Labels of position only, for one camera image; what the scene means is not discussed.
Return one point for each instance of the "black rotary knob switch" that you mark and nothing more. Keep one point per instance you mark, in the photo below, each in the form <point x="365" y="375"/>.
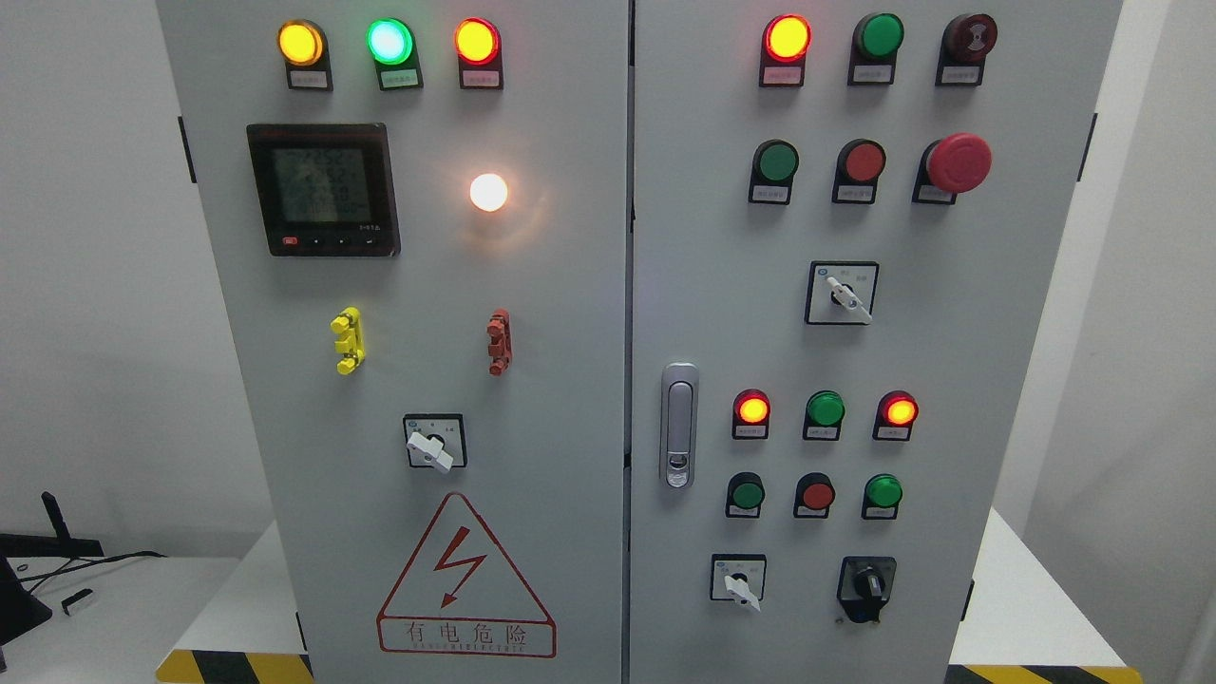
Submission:
<point x="865" y="586"/>

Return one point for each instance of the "red test terminal block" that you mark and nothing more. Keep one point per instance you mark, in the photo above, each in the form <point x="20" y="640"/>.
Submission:
<point x="499" y="348"/>

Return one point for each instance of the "red lit lamp middle left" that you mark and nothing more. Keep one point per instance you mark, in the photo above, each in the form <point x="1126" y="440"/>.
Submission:
<point x="751" y="415"/>

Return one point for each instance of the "red lit lamp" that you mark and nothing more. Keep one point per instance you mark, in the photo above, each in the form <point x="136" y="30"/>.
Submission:
<point x="783" y="56"/>
<point x="751" y="415"/>

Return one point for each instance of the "white lit indicator lamp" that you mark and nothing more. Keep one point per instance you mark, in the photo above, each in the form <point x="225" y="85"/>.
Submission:
<point x="488" y="192"/>

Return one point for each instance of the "green push button lower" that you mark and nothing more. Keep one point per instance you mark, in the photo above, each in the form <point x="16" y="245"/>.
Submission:
<point x="745" y="496"/>

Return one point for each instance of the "green push button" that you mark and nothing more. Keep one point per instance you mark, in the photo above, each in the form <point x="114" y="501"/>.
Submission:
<point x="745" y="496"/>
<point x="774" y="165"/>

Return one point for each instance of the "green lamp middle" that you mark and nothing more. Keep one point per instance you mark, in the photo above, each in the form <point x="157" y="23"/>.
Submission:
<point x="824" y="415"/>

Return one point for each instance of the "grey cabinet left door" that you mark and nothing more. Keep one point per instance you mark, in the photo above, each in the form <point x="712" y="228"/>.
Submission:
<point x="545" y="440"/>

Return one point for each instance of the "grey cabinet door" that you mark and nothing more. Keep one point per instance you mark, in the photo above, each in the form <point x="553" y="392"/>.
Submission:
<point x="545" y="440"/>
<point x="723" y="284"/>

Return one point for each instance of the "green push button upper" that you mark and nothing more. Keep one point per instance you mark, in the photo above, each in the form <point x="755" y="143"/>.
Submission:
<point x="774" y="165"/>

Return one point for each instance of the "red push button lower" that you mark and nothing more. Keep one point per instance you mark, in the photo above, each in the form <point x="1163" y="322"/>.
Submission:
<point x="814" y="496"/>

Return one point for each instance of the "red push button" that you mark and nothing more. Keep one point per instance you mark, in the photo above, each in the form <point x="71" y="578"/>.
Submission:
<point x="814" y="496"/>
<point x="859" y="165"/>

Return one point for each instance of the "yellow test terminal block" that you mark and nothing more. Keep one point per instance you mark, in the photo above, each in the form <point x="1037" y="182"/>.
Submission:
<point x="348" y="342"/>

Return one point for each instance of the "grey cabinet right door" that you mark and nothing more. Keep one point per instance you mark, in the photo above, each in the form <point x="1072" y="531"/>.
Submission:
<point x="723" y="284"/>

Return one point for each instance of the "red electrical hazard warning sticker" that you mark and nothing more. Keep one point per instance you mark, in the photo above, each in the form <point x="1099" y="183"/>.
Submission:
<point x="461" y="594"/>

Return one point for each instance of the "red lamp middle right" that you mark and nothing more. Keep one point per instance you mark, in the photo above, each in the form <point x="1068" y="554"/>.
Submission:
<point x="896" y="414"/>

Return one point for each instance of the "red push button upper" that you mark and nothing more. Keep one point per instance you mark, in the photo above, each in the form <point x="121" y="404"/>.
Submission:
<point x="859" y="165"/>

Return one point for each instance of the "green lamp lower right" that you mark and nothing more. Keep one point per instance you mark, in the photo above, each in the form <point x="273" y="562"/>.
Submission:
<point x="882" y="496"/>

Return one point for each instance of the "black digital power meter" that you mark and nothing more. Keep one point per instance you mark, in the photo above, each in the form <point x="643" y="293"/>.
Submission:
<point x="325" y="189"/>

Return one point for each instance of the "red lit lamp left door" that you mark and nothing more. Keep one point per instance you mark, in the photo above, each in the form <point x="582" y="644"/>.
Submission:
<point x="479" y="47"/>

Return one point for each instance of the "red lit lamp right top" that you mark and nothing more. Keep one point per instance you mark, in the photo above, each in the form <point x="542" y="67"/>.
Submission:
<point x="783" y="56"/>

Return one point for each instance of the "green lit indicator lamp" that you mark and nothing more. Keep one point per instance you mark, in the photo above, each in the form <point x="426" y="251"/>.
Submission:
<point x="394" y="53"/>

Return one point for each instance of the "red emergency stop mushroom button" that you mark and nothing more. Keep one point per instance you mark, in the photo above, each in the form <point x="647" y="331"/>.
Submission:
<point x="952" y="165"/>

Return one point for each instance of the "green lamp right top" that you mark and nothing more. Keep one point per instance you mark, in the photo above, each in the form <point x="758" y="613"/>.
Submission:
<point x="874" y="50"/>

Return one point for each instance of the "yellow indicator lamp top left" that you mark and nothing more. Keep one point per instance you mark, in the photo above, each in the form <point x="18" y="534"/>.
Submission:
<point x="304" y="48"/>

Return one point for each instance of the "dark red buzzer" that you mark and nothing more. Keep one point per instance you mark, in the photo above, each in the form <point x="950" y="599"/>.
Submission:
<point x="966" y="42"/>

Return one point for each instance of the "white platform with hazard stripes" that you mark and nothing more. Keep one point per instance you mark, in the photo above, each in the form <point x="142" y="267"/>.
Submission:
<point x="1020" y="626"/>

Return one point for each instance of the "small black white adapter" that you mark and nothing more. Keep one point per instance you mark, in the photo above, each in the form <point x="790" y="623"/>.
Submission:
<point x="75" y="600"/>

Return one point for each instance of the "black device with antenna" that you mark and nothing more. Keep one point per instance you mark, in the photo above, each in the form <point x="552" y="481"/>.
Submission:
<point x="21" y="611"/>

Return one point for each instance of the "silver door latch handle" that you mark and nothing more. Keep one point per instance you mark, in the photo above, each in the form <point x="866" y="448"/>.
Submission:
<point x="679" y="400"/>

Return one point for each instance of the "white selector switch left door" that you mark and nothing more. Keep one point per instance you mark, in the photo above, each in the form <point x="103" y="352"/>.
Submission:
<point x="435" y="441"/>

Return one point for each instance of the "white selector switch upper right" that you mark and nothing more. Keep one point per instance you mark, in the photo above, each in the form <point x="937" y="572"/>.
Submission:
<point x="841" y="292"/>

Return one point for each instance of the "white selector switch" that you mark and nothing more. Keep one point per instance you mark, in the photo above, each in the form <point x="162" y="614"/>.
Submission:
<point x="841" y="292"/>
<point x="739" y="578"/>

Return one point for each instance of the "white selector switch lower right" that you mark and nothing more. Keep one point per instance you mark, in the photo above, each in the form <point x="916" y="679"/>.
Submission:
<point x="739" y="578"/>

